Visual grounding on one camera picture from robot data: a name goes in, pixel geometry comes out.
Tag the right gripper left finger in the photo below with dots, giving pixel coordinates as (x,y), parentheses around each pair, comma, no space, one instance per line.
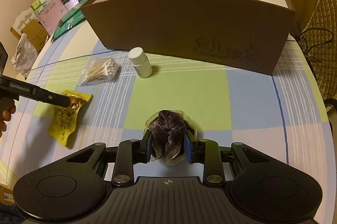
(129,153)

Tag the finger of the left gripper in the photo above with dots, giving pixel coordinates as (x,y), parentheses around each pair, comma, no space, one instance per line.
(52,98)

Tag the yellow snack packet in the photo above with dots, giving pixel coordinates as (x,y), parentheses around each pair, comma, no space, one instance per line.
(64,121)

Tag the cotton swabs bag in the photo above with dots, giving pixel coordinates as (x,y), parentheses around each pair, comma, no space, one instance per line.
(99,70)

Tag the quilted tan chair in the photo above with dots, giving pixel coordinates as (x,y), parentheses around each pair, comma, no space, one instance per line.
(320,46)

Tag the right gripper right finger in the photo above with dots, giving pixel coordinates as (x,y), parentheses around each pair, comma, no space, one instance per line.
(207,153)

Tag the white pill bottle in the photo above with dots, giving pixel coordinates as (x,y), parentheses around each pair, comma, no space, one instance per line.
(140,62)

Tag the brown carton on floor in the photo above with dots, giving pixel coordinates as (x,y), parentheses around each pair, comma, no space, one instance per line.
(36,34)

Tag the person's left hand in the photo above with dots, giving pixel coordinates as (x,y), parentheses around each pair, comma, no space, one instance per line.
(8,108)

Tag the green tea package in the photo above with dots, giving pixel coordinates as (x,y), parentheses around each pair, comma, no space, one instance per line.
(70,20)

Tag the brown cardboard box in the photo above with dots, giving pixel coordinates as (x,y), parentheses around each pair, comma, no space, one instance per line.
(246,34)

